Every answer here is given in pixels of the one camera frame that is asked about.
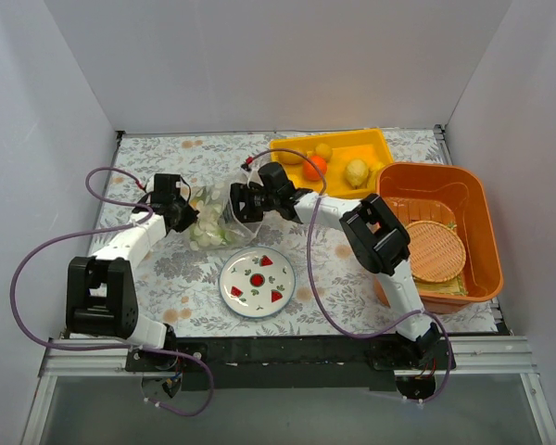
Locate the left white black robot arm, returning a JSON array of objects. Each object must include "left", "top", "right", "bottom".
[{"left": 66, "top": 173, "right": 198, "bottom": 371}]

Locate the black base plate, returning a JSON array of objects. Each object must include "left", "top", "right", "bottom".
[{"left": 125, "top": 334, "right": 456, "bottom": 391}]

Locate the green bamboo placemat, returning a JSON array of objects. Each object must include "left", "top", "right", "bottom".
[{"left": 416, "top": 220, "right": 471, "bottom": 298}]

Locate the fake orange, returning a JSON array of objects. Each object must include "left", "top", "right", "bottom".
[{"left": 302, "top": 155, "right": 328, "bottom": 182}]

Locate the wrinkled fake yellow lemon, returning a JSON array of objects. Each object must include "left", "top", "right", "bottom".
[{"left": 344, "top": 159, "right": 370, "bottom": 189}]

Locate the orange plastic tub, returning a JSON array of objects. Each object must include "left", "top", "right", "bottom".
[{"left": 376, "top": 162, "right": 503, "bottom": 314}]

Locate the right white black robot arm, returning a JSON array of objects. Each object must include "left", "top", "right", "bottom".
[{"left": 228, "top": 162, "right": 441, "bottom": 369}]

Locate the smooth fake yellow lemon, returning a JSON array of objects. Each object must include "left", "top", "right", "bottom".
[{"left": 314, "top": 143, "right": 333, "bottom": 162}]

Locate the fake yellow mango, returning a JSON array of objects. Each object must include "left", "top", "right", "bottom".
[{"left": 277, "top": 148, "right": 304, "bottom": 165}]

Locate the round woven bamboo basket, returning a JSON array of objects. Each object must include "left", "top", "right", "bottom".
[{"left": 404, "top": 220, "right": 467, "bottom": 285}]

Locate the watermelon pattern ceramic plate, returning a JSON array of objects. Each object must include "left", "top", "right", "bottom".
[{"left": 219, "top": 247, "right": 297, "bottom": 319}]

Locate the yellow plastic tray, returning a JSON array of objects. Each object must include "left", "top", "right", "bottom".
[{"left": 270, "top": 129, "right": 394, "bottom": 199}]

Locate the floral pattern table mat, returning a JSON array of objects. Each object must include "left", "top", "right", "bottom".
[{"left": 69, "top": 127, "right": 499, "bottom": 339}]

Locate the clear zip top bag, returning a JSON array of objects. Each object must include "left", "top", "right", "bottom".
[{"left": 184, "top": 172, "right": 261, "bottom": 250}]

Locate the aluminium frame rail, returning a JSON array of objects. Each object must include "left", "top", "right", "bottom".
[{"left": 42, "top": 134, "right": 556, "bottom": 444}]

